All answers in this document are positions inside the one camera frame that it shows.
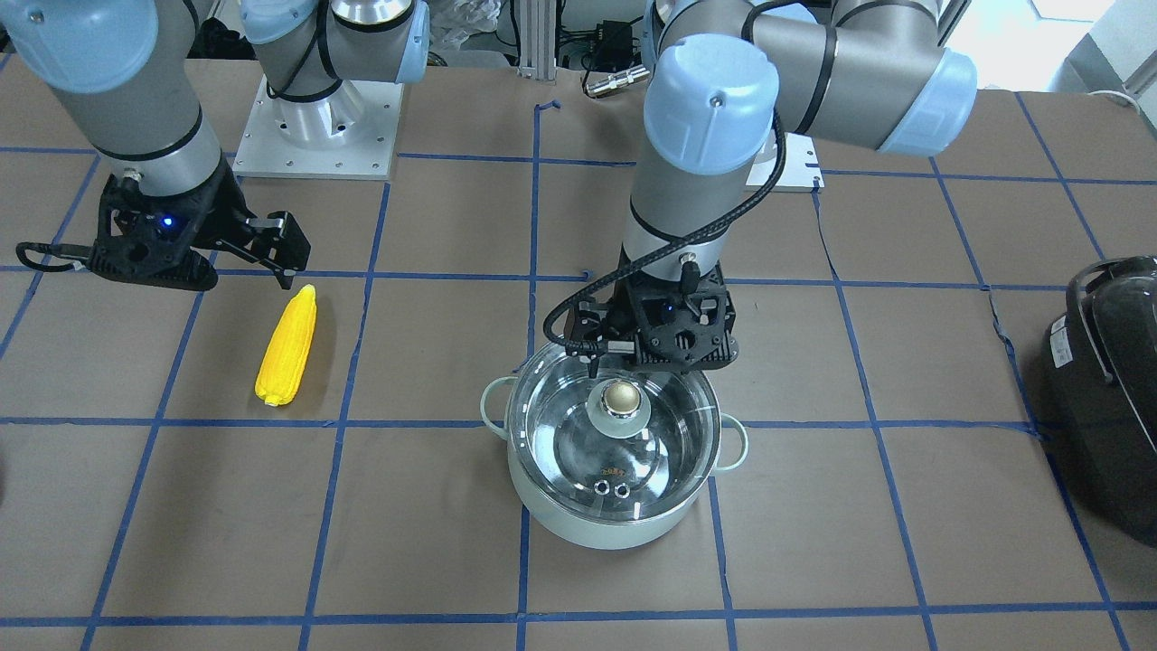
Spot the yellow corn cob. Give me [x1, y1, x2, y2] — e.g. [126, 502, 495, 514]
[255, 284, 318, 407]

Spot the dark rice cooker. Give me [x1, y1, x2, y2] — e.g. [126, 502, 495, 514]
[1046, 256, 1156, 547]

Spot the pale green electric pot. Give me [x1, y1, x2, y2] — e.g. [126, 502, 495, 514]
[480, 339, 750, 552]

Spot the aluminium frame post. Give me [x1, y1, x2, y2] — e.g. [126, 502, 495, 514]
[513, 1, 560, 86]

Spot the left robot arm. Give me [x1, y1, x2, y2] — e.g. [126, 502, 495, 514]
[541, 1, 978, 376]

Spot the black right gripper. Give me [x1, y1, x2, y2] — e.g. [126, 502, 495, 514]
[16, 173, 312, 293]

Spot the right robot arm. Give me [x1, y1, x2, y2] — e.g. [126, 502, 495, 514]
[3, 1, 430, 293]

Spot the glass pot lid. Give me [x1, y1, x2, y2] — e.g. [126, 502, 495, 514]
[504, 339, 722, 524]

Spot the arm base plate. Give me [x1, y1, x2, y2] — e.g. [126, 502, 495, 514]
[233, 80, 406, 182]
[747, 134, 825, 193]

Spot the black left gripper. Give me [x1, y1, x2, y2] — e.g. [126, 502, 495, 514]
[565, 262, 739, 373]

